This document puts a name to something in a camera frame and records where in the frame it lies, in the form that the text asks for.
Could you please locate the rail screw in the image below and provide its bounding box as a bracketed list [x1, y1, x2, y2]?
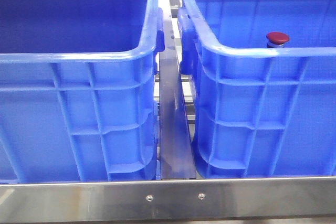
[198, 193, 205, 200]
[146, 195, 154, 202]

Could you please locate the left rail screw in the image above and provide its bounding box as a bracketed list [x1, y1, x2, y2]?
[146, 195, 154, 202]

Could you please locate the red mushroom push button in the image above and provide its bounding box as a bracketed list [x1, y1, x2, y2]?
[266, 31, 290, 48]

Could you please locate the stainless steel front rail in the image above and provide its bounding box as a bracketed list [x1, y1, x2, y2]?
[1, 177, 335, 223]

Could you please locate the right rail screw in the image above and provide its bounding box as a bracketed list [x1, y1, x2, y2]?
[198, 193, 205, 200]

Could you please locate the metal divider rail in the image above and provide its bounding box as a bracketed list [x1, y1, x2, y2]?
[159, 16, 196, 179]

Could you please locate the large blue crate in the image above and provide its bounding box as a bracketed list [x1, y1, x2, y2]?
[1, 0, 164, 184]
[178, 0, 335, 178]

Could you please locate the large blue crate right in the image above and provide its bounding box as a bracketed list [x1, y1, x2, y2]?
[178, 0, 335, 178]

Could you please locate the large blue crate left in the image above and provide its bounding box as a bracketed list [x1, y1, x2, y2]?
[1, 0, 164, 184]

